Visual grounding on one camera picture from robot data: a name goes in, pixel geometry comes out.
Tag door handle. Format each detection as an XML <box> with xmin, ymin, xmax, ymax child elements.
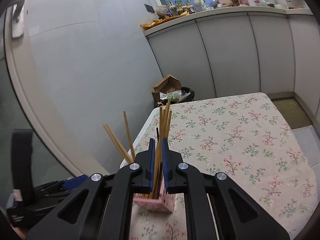
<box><xmin>9</xmin><ymin>0</ymin><xmax>25</xmax><ymax>39</ymax></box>

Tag floral tablecloth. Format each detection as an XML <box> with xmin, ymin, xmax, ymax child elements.
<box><xmin>120</xmin><ymin>92</ymin><xmax>318</xmax><ymax>240</ymax></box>

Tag black trash bin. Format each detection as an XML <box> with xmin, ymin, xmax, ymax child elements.
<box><xmin>153</xmin><ymin>87</ymin><xmax>195</xmax><ymax>108</ymax></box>

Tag glass sliding door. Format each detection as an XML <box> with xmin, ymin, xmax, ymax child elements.
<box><xmin>0</xmin><ymin>12</ymin><xmax>75</xmax><ymax>205</ymax></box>

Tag black chopstick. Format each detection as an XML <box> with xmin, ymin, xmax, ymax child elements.
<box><xmin>156</xmin><ymin>127</ymin><xmax>160</xmax><ymax>144</ymax></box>

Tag white kitchen cabinets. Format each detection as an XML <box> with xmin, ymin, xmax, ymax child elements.
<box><xmin>144</xmin><ymin>7</ymin><xmax>319</xmax><ymax>118</ymax></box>

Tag olive floor mat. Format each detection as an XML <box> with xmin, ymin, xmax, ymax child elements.
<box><xmin>272</xmin><ymin>98</ymin><xmax>312</xmax><ymax>129</ymax></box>

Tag brown cardboard box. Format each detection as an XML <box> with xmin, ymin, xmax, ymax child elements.
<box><xmin>152</xmin><ymin>74</ymin><xmax>182</xmax><ymax>101</ymax></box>

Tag yellow paper bags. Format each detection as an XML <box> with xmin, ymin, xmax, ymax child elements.
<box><xmin>140</xmin><ymin>11</ymin><xmax>190</xmax><ymax>31</ymax></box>

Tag bamboo chopstick bundle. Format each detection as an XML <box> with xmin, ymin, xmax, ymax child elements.
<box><xmin>149</xmin><ymin>99</ymin><xmax>171</xmax><ymax>199</ymax></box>

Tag pink perforated utensil holder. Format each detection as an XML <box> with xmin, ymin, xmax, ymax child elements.
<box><xmin>133</xmin><ymin>181</ymin><xmax>176</xmax><ymax>213</ymax></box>

